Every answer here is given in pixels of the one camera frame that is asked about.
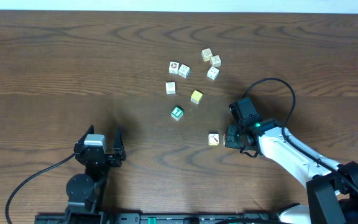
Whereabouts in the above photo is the tan block yellow side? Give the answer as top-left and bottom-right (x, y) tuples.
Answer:
(201, 48), (213, 62)

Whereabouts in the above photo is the white block centre right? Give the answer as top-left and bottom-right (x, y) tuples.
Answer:
(207, 67), (220, 80)

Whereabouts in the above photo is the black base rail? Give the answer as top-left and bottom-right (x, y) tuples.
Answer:
(34, 213), (281, 224)

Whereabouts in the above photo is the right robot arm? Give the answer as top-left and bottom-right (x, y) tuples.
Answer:
(224, 114), (358, 223)

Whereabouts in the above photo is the green number seven block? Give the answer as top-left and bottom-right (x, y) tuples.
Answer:
(170, 106), (184, 121)

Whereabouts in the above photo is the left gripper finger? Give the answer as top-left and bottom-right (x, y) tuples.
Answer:
(78, 125), (94, 144)
(113, 129), (124, 153)

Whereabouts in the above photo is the white block lower left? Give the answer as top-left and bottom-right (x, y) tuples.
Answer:
(165, 82), (176, 95)

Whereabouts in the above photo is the tan block red side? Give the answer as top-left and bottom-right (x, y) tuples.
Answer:
(209, 55), (222, 67)

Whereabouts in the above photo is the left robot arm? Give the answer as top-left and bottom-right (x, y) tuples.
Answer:
(64, 126), (126, 223)

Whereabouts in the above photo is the yellow top wooden block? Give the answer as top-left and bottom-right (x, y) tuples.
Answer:
(190, 90), (203, 105)

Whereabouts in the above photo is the hammer picture yellow block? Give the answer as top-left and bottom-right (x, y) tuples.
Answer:
(208, 133), (219, 146)

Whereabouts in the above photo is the umbrella blue edged block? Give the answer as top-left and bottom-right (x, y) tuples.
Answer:
(178, 64), (191, 78)

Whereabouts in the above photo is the ball picture white block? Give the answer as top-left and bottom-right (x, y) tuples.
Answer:
(169, 62), (180, 74)

